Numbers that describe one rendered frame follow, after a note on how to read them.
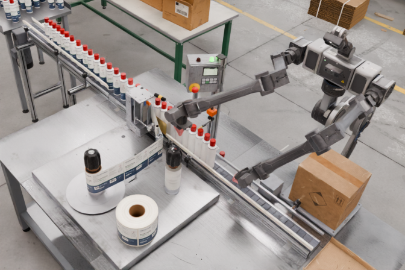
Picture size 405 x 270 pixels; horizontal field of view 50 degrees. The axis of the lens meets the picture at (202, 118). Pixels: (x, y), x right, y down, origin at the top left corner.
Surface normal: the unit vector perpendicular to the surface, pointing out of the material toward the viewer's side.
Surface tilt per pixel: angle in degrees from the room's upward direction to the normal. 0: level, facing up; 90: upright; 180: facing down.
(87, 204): 0
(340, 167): 0
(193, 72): 90
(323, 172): 0
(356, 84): 90
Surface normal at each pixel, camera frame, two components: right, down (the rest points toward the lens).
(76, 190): 0.08, -0.76
